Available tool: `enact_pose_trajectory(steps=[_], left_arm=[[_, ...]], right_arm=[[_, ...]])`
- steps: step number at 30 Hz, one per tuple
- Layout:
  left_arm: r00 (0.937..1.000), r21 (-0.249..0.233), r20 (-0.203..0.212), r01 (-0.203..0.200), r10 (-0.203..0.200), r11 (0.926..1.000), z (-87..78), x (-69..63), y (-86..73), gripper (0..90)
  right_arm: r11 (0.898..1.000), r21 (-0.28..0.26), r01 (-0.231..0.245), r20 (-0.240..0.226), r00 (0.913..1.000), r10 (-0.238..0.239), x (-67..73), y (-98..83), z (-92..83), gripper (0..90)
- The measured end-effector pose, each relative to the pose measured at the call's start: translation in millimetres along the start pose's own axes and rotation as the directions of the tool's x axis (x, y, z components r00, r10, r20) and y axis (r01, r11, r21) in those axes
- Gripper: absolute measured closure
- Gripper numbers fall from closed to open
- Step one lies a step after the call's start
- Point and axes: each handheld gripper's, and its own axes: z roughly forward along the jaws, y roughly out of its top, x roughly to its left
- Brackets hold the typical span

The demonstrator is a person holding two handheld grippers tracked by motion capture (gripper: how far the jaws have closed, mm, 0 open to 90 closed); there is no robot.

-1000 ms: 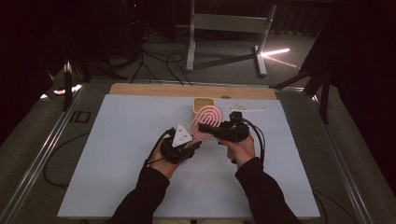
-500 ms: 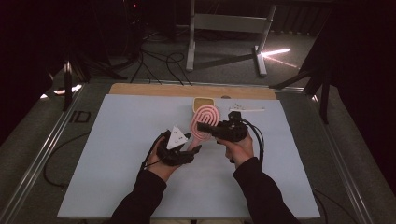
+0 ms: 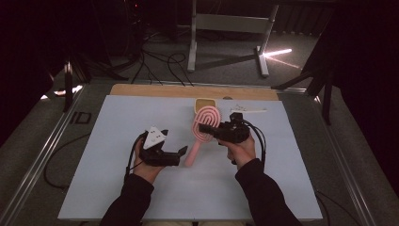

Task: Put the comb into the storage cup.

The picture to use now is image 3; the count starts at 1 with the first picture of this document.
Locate pale blue table mat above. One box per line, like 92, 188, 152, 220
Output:
57, 94, 324, 221

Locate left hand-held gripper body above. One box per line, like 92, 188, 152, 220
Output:
137, 125, 182, 167

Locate left hand-held gripper cable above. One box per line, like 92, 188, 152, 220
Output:
42, 132, 149, 191

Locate person's left hand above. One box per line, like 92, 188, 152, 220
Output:
133, 133, 166, 185

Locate person's right hand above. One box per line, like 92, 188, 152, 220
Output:
217, 135, 257, 170

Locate black floor cables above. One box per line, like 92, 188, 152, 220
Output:
131, 29, 196, 87

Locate right hand-held gripper cable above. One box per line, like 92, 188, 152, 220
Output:
231, 118, 361, 226

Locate white desk frame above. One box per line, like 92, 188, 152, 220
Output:
186, 0, 280, 78

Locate beige square cup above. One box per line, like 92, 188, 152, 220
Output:
193, 97, 217, 114

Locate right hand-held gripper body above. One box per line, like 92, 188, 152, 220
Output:
215, 107, 269, 145

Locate hand-held gripper cable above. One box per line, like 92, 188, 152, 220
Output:
42, 132, 149, 191
231, 118, 361, 226

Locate wooden board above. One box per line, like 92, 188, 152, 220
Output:
109, 83, 279, 102

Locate black metal stand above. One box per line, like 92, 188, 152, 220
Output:
271, 67, 334, 126
61, 60, 83, 113

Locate dark curtain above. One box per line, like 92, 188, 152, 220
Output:
0, 0, 72, 147
313, 0, 399, 197

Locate pink hairbrush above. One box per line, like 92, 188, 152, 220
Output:
184, 105, 223, 168

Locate metal table rail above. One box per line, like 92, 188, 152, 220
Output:
313, 93, 377, 226
0, 85, 87, 226

